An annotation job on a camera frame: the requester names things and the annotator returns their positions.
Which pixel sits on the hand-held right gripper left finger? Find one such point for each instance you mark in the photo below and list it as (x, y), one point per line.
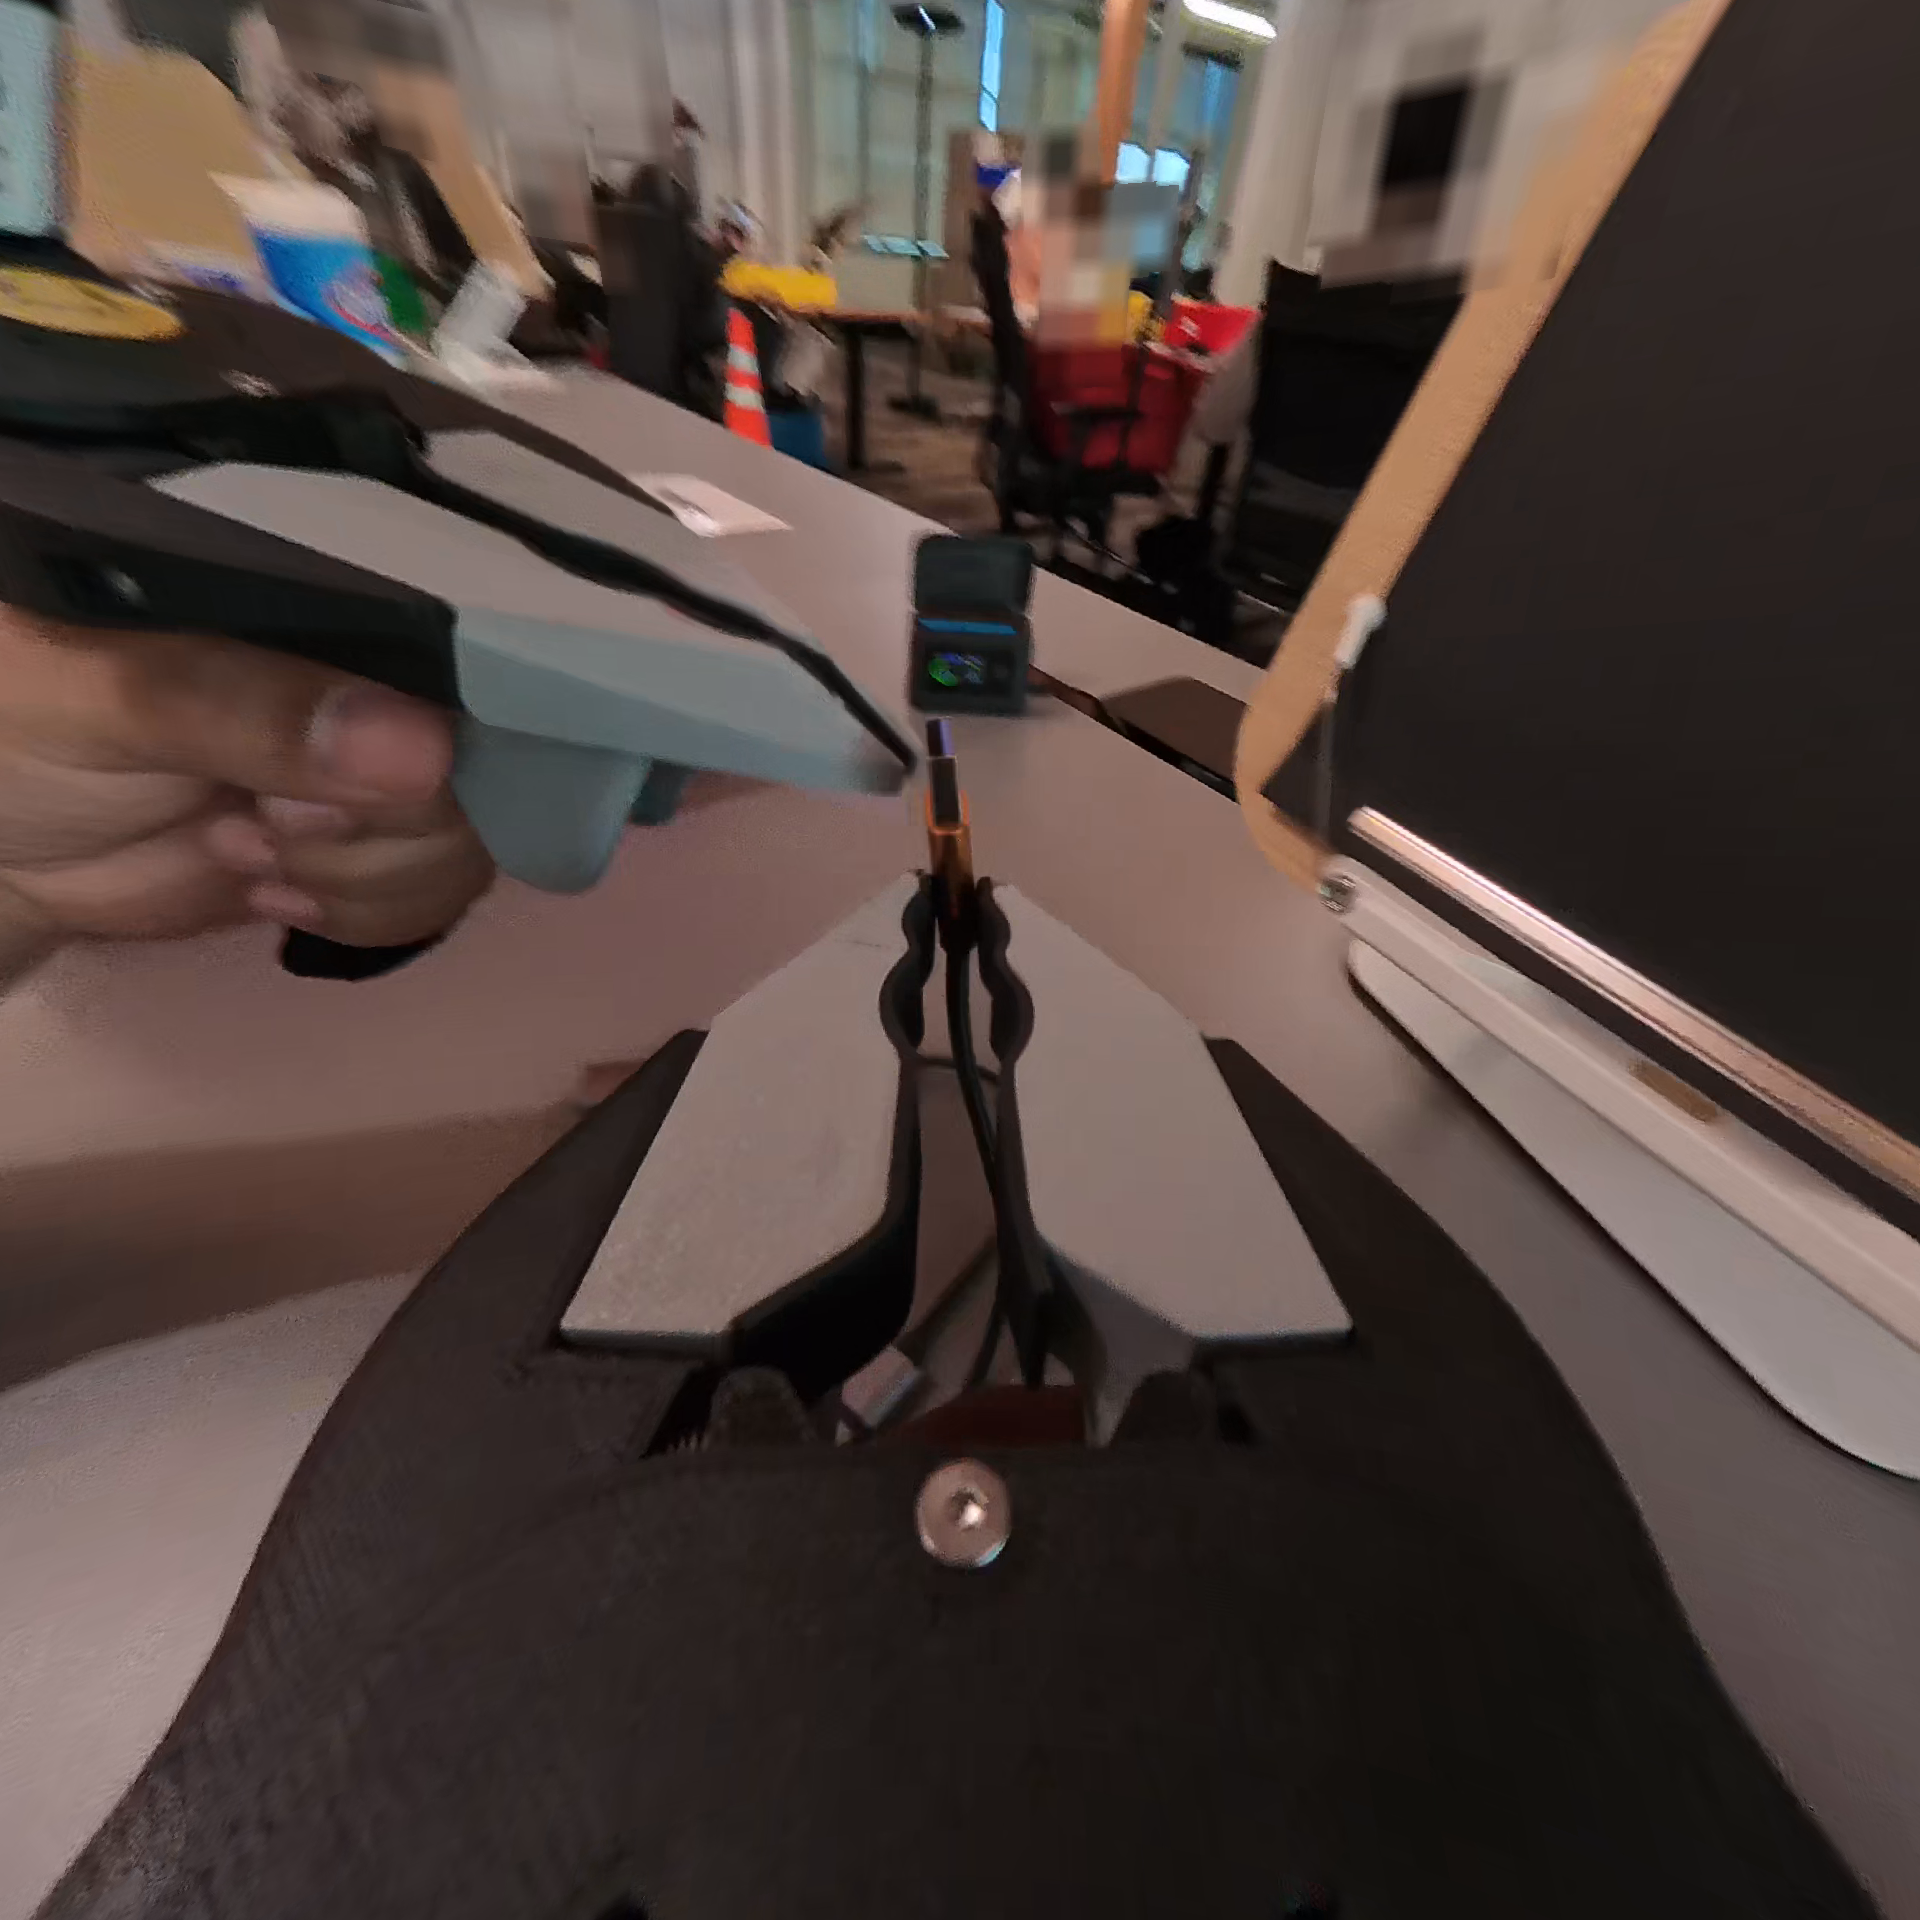
(764, 1170)

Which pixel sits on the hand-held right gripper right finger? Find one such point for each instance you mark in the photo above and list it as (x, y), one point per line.
(1155, 1185)

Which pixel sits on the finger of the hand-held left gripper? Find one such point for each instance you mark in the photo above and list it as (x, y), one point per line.
(600, 516)
(600, 674)

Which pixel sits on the person's left hand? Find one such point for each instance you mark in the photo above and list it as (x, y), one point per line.
(181, 810)

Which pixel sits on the white paper sheet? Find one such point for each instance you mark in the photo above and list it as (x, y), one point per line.
(704, 505)

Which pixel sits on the orange traffic cone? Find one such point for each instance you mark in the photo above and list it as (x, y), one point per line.
(747, 389)

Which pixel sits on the yellow plastic bin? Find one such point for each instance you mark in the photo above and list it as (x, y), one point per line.
(772, 281)

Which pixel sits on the blue yellow wipes packet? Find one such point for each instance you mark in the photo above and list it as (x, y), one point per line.
(323, 263)

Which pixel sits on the dark power bank with display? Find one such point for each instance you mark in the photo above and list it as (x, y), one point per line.
(974, 600)

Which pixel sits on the cardboard box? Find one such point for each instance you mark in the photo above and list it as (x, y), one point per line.
(148, 164)

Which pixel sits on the white panel stand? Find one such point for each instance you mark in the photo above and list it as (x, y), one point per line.
(1576, 1170)

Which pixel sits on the black red office chair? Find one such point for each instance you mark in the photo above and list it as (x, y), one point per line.
(1012, 376)

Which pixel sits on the silver metal strip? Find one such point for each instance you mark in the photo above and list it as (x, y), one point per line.
(1576, 961)

